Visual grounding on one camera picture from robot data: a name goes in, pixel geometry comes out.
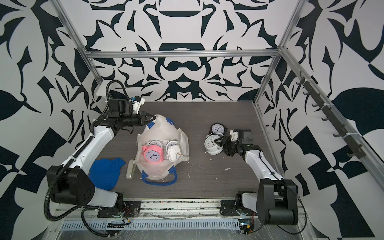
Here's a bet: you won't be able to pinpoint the white round alarm clock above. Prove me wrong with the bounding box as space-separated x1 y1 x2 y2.
204 134 223 156

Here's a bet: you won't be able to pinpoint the black round alarm clock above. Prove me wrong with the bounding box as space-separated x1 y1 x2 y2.
210 123 228 135

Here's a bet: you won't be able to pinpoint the white canvas bag blue handles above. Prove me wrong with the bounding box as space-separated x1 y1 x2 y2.
135 115 190 186

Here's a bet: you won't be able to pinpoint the pink alarm clock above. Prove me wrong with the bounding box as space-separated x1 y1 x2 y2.
142 145 164 164

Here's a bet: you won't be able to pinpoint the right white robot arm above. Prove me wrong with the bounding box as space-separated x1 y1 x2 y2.
214 129 299 226

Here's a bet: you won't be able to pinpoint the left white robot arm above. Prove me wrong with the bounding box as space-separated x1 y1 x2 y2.
44 96 156 222

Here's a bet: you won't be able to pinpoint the small white alarm clock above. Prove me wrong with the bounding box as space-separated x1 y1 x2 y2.
149 140 163 148

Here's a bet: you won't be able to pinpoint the white square alarm clock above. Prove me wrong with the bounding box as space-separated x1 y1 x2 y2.
167 144 182 163

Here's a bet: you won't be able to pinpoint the small beige stapler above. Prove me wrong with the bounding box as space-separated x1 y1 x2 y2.
126 159 136 180

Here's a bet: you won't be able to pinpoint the blue cloth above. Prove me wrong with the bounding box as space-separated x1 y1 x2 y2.
89 158 126 191

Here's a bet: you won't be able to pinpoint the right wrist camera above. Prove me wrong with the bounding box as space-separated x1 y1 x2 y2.
230 129 244 142

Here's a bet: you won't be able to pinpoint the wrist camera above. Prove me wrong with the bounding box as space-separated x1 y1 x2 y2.
230 129 244 142
131 96 146 115

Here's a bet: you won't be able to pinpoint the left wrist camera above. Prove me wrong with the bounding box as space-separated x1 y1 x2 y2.
131 96 146 115

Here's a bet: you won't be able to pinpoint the grey wall hook rail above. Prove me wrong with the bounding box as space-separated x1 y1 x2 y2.
297 72 367 159

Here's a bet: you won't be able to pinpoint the white slotted cable duct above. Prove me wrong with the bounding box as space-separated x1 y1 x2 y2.
59 218 241 231

